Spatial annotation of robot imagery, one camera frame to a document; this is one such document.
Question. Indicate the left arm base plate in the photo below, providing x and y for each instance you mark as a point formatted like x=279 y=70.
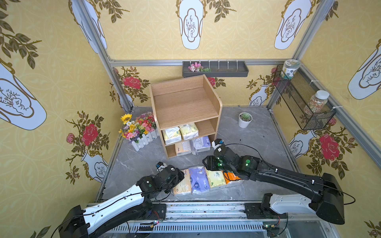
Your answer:
x=157 y=211

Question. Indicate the artificial flower bouquet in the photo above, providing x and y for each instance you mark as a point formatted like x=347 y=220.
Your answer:
x=134 y=129

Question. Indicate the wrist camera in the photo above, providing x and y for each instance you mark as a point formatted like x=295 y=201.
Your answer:
x=218 y=144
x=160 y=166

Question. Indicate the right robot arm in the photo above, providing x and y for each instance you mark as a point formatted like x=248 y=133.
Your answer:
x=327 y=198

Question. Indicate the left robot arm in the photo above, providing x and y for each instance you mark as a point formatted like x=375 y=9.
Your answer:
x=132 y=204

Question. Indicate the pale yellow tissue pack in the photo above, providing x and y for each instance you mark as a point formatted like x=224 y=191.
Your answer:
x=189 y=131

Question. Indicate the metal base rail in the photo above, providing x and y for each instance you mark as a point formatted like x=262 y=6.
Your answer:
x=227 y=216

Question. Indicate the purple tissue pack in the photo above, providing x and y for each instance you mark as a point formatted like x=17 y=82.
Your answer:
x=199 y=180

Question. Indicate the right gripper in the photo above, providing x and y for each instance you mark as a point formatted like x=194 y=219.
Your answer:
x=209 y=162

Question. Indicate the patterned jar white lid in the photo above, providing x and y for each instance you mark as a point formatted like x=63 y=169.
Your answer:
x=289 y=68

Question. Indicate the wooden three-tier shelf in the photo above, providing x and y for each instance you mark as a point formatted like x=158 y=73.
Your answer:
x=183 y=101

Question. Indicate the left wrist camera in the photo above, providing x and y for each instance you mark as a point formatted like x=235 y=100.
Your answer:
x=160 y=166

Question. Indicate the pink flowers in tray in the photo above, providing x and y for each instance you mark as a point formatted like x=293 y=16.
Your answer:
x=197 y=67

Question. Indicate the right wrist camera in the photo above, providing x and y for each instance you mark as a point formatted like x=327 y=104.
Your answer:
x=218 y=144

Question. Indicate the beige tissue pack bottom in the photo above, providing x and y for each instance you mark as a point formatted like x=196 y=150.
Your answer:
x=182 y=148

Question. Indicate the lavender tissue pack bottom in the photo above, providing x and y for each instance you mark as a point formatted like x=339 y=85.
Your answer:
x=201 y=144

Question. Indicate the white green tissue pack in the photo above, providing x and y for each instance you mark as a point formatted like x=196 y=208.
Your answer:
x=172 y=135

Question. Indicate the white picket fence planter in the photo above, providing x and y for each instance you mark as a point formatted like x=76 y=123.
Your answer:
x=144 y=140

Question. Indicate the grey wall tray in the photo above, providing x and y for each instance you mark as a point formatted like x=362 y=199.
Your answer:
x=219 y=68

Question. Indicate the small potted cactus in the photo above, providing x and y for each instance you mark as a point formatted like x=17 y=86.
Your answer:
x=244 y=119

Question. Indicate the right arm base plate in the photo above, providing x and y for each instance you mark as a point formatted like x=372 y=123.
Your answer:
x=260 y=210

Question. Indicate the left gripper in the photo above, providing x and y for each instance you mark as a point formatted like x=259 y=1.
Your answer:
x=177 y=175

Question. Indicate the beige orange tissue pack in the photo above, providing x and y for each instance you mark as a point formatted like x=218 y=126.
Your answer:
x=184 y=187

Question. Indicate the black wire wall basket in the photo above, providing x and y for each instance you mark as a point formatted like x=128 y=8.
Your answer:
x=296 y=93

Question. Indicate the glass jar white lid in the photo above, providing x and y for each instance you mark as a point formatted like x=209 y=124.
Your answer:
x=316 y=102

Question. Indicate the yellow green tissue pack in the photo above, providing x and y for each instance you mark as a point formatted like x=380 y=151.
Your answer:
x=216 y=179

